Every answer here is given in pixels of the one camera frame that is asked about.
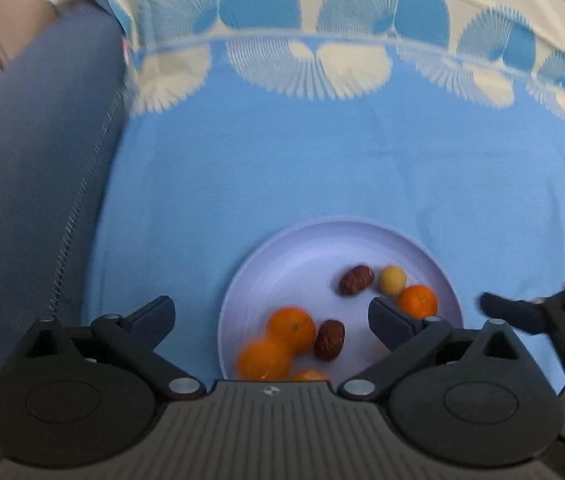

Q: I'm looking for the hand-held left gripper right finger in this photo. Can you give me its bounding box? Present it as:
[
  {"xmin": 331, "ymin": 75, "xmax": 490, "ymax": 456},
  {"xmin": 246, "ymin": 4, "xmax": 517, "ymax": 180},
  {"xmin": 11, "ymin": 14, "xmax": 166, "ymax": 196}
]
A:
[{"xmin": 337, "ymin": 296, "xmax": 538, "ymax": 401}]

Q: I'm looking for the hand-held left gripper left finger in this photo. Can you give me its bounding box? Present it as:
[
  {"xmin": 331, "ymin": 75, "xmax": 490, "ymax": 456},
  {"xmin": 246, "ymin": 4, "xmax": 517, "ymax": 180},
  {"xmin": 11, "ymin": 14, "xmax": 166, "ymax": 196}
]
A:
[{"xmin": 10, "ymin": 296, "xmax": 206, "ymax": 401}]

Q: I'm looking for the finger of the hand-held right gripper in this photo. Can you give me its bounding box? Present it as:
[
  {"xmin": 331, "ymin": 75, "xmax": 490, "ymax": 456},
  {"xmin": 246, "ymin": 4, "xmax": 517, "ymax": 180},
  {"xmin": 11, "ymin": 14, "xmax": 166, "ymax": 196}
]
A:
[{"xmin": 480, "ymin": 281, "xmax": 565, "ymax": 377}]

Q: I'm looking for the small yellow round fruit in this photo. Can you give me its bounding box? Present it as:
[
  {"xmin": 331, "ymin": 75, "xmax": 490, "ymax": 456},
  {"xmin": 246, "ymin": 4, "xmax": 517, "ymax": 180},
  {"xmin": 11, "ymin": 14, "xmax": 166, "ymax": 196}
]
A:
[{"xmin": 379, "ymin": 266, "xmax": 407, "ymax": 296}]

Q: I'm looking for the dark red date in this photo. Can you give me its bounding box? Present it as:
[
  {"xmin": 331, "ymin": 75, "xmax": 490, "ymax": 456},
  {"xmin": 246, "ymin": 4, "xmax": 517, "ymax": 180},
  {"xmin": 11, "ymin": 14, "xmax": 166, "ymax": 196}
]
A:
[
  {"xmin": 313, "ymin": 319, "xmax": 346, "ymax": 362},
  {"xmin": 339, "ymin": 265, "xmax": 376, "ymax": 297}
]

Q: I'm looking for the tiny orange kumquat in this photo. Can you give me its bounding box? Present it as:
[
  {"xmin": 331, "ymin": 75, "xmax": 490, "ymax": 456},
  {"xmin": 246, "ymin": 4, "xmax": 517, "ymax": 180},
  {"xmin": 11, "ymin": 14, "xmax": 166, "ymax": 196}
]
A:
[{"xmin": 291, "ymin": 369, "xmax": 331, "ymax": 383}]

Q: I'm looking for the light blue round plate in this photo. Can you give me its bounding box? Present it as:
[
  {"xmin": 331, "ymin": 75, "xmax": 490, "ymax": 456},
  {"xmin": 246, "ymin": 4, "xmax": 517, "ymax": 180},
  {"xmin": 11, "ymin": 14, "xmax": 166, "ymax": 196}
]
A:
[{"xmin": 217, "ymin": 217, "xmax": 464, "ymax": 383}]

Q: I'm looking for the large plastic-wrapped orange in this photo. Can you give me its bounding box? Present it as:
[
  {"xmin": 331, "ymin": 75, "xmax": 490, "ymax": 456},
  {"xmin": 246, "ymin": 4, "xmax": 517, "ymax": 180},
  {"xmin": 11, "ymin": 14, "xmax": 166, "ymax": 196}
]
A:
[{"xmin": 236, "ymin": 338, "xmax": 294, "ymax": 382}]

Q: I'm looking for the small mandarin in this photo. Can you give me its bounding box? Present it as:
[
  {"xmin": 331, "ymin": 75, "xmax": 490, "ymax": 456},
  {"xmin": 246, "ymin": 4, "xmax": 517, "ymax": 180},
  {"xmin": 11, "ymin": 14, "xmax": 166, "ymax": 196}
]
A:
[
  {"xmin": 395, "ymin": 284, "xmax": 439, "ymax": 320},
  {"xmin": 266, "ymin": 306, "xmax": 317, "ymax": 353}
]

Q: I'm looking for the blue fabric sofa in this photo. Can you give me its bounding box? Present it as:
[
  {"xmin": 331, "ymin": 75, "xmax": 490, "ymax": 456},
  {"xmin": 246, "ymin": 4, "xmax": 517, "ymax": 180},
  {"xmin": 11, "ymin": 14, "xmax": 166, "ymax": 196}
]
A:
[{"xmin": 0, "ymin": 2, "xmax": 136, "ymax": 480}]

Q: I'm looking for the blue cream fan-print blanket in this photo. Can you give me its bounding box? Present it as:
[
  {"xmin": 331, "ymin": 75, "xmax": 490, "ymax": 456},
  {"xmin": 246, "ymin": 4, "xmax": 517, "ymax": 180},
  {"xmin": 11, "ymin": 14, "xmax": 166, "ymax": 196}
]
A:
[{"xmin": 81, "ymin": 0, "xmax": 565, "ymax": 396}]

